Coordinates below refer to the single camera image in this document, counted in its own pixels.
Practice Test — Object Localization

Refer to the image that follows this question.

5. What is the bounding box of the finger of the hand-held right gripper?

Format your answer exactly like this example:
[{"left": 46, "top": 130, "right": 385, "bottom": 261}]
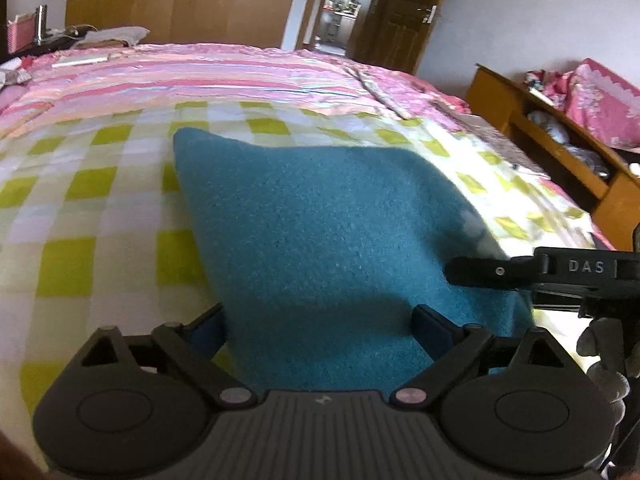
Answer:
[{"left": 444, "top": 255, "right": 540, "bottom": 292}]

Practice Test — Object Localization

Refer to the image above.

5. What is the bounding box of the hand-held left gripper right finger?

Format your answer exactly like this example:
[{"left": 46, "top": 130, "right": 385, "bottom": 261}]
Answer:
[{"left": 390, "top": 304, "right": 567, "bottom": 408}]

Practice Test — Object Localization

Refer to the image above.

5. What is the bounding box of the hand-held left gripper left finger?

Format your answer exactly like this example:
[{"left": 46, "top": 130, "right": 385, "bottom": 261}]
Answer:
[{"left": 80, "top": 302, "right": 258, "bottom": 411}]

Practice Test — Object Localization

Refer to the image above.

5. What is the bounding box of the teal fleece garment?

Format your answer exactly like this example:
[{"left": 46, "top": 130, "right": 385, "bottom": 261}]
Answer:
[{"left": 172, "top": 127, "right": 537, "bottom": 395}]

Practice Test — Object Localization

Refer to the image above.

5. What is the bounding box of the person's right hand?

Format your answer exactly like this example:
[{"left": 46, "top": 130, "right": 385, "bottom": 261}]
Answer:
[{"left": 575, "top": 316, "right": 632, "bottom": 407}]

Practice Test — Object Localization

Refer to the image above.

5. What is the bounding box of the dark bundle in headboard shelf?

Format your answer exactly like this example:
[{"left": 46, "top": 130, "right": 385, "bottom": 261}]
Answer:
[{"left": 564, "top": 144, "right": 612, "bottom": 180}]

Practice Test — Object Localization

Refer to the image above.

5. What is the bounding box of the wooden bed headboard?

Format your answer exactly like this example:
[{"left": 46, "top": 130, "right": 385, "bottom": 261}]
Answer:
[{"left": 465, "top": 62, "right": 640, "bottom": 253}]

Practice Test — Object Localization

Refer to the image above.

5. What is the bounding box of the brown patterned bed mat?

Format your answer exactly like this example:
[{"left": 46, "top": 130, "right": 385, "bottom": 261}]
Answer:
[{"left": 450, "top": 111, "right": 552, "bottom": 182}]

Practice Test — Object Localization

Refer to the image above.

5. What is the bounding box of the grey bundle in headboard shelf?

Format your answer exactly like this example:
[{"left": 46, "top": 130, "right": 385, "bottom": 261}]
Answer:
[{"left": 526, "top": 109, "right": 572, "bottom": 145}]

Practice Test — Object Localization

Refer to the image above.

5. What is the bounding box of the pink floral bedding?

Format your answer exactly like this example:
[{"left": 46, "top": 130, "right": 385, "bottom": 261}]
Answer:
[{"left": 541, "top": 57, "right": 640, "bottom": 155}]

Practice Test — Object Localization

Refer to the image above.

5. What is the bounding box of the yellow-green checked blanket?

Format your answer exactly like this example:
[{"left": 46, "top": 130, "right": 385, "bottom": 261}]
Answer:
[{"left": 0, "top": 100, "right": 601, "bottom": 466}]

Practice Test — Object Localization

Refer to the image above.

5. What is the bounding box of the pink striped quilt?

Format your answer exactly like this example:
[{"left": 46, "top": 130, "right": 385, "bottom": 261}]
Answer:
[{"left": 0, "top": 41, "right": 473, "bottom": 142}]

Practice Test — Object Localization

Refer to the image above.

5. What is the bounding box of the dark brown door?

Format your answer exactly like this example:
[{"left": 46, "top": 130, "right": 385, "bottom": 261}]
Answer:
[{"left": 350, "top": 0, "right": 459, "bottom": 77}]

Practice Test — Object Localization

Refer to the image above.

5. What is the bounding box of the white flat stick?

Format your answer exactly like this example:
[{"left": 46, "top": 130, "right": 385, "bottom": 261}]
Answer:
[{"left": 51, "top": 54, "right": 110, "bottom": 69}]

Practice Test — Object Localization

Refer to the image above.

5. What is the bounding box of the grey crumpled cloth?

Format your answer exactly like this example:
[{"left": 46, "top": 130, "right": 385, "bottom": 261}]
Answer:
[{"left": 74, "top": 25, "right": 151, "bottom": 50}]

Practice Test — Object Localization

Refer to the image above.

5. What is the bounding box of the light wooden wardrobe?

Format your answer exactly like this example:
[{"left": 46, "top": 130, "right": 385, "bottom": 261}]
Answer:
[{"left": 64, "top": 0, "right": 307, "bottom": 52}]

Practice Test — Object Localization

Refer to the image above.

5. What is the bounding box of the pink box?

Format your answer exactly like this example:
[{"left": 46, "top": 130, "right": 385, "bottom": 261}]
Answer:
[{"left": 7, "top": 12, "right": 37, "bottom": 55}]

